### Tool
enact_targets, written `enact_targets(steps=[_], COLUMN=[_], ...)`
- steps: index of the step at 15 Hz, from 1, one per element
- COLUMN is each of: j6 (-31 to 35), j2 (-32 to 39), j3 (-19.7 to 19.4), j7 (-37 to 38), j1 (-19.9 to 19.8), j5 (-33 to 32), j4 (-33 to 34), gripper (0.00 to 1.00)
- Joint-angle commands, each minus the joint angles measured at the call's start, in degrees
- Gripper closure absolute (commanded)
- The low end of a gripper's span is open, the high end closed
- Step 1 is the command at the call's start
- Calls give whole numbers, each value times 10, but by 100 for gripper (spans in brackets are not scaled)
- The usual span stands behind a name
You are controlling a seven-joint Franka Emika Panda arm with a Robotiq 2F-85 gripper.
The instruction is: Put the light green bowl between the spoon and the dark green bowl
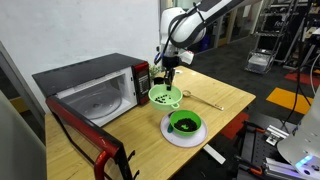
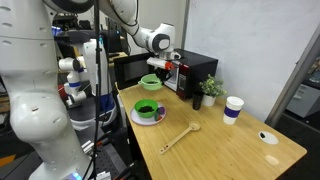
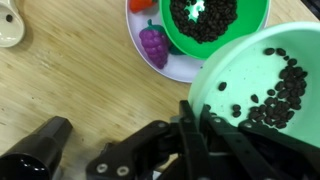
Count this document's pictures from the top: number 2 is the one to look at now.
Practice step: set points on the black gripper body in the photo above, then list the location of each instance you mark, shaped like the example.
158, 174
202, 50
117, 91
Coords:
165, 74

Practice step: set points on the light green bowl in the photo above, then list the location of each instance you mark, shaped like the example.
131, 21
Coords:
150, 86

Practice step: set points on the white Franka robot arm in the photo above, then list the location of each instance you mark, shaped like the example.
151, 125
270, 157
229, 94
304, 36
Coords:
36, 93

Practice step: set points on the dark green bowl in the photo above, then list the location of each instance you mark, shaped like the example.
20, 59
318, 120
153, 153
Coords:
146, 113

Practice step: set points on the beige measuring spoon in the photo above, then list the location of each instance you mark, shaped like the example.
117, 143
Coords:
180, 136

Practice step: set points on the roasted coffee beans pile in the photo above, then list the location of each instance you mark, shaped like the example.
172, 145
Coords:
146, 108
152, 82

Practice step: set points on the black red microwave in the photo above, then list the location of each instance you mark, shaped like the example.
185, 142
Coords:
196, 70

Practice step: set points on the purple toy piece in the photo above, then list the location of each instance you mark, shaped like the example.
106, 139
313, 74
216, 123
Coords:
161, 109

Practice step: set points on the black cup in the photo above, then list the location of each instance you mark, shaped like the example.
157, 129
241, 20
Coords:
197, 100

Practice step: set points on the small potted plant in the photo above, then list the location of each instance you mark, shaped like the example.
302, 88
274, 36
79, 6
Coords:
210, 90

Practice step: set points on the pale round plate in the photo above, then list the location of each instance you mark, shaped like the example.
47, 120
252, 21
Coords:
143, 120

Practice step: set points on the white blue background robot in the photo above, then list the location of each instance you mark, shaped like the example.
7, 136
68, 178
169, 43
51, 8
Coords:
96, 70

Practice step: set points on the white blue-banded paper cup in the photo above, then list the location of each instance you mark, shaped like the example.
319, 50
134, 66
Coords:
232, 110

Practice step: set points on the grey cabinet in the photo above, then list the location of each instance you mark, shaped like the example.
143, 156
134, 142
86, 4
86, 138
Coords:
301, 100

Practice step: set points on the grey metal frame post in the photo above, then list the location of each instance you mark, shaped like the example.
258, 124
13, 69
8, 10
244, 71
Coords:
293, 80

